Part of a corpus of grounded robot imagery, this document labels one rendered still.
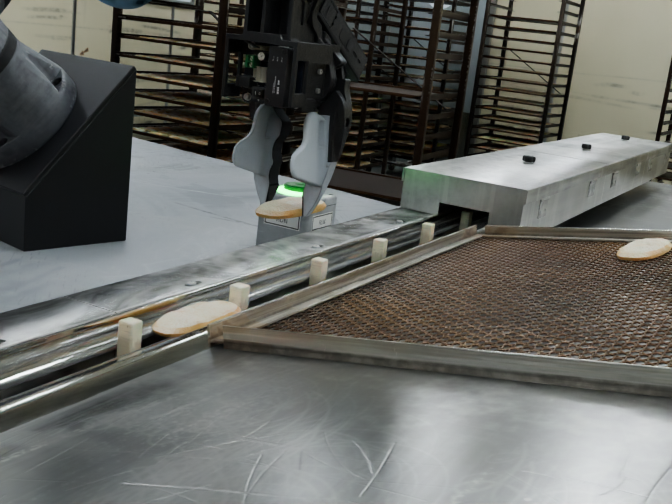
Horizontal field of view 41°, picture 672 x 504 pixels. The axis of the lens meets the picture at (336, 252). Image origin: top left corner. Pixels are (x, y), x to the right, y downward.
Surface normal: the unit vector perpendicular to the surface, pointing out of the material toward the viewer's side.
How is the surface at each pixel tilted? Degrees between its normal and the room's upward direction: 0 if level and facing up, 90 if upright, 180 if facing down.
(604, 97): 90
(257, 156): 96
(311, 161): 84
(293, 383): 10
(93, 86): 46
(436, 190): 90
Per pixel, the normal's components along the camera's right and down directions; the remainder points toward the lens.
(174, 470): -0.04, -0.99
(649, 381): -0.47, 0.15
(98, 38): 0.88, 0.21
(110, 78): -0.40, -0.59
